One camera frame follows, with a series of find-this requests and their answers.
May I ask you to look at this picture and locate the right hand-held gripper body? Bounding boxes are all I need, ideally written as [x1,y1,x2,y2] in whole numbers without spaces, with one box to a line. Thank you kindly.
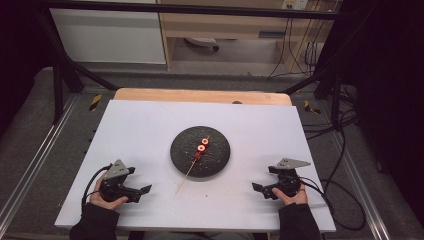
[268,157,312,198]

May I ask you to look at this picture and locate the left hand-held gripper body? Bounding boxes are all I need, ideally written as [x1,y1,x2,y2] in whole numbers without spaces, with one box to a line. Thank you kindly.
[99,159,142,204]

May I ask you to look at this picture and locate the thin bamboo skewer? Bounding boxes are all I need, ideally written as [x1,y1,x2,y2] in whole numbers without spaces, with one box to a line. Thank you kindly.
[175,135,211,196]

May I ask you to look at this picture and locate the black speckled round plate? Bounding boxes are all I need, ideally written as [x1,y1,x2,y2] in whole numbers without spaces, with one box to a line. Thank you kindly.
[169,125,232,180]

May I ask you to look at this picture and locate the person's right hand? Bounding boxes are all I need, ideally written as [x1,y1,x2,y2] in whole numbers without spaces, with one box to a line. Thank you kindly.
[271,184,309,206]

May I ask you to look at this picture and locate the person's left hand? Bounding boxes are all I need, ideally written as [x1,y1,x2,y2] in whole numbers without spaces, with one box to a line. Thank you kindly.
[89,175,130,211]

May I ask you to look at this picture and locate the white board sheet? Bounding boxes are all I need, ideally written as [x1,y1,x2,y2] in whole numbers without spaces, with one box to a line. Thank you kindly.
[54,99,337,233]

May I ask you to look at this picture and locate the yellow black striped tape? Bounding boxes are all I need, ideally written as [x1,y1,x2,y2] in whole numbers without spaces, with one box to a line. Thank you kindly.
[303,99,322,115]
[88,93,103,112]

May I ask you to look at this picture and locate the wooden table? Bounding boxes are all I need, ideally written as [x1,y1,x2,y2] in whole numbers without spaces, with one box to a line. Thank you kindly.
[113,87,293,107]

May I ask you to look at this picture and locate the white cabinet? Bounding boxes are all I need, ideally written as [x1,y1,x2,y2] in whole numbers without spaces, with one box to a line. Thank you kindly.
[49,7,167,65]

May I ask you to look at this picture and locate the black curtain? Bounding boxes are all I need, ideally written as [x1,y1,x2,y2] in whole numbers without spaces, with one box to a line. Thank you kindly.
[324,0,424,228]
[0,0,54,134]

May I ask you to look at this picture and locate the white chair leg with caster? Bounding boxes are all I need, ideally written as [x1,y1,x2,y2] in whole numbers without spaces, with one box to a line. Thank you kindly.
[184,36,220,52]

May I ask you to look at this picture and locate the light wooden desk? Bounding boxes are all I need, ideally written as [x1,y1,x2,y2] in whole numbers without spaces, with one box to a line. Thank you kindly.
[156,0,342,73]

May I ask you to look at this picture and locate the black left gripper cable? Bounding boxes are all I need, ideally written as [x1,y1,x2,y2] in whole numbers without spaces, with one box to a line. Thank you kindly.
[80,163,114,215]

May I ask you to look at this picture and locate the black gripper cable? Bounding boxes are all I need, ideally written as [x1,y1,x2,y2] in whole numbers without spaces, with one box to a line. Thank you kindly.
[80,163,114,215]
[297,176,367,232]

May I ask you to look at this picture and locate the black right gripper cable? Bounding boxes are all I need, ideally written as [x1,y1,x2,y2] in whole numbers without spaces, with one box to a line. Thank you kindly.
[297,176,367,232]

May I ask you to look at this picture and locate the aluminium rail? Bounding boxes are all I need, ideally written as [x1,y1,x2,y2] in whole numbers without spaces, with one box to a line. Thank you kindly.
[328,131,392,240]
[0,95,80,221]

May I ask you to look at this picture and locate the black floor cables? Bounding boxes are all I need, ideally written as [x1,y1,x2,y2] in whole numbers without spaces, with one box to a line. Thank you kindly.
[300,83,359,141]

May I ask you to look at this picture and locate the hanging black cables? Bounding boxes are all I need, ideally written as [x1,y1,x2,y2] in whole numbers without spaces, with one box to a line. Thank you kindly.
[267,9,323,80]

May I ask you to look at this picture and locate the white wall socket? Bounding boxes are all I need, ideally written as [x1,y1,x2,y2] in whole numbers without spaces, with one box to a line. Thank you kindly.
[281,0,310,11]

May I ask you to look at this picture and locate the black metal frame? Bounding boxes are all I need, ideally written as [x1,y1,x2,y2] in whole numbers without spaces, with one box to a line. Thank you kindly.
[33,0,349,132]

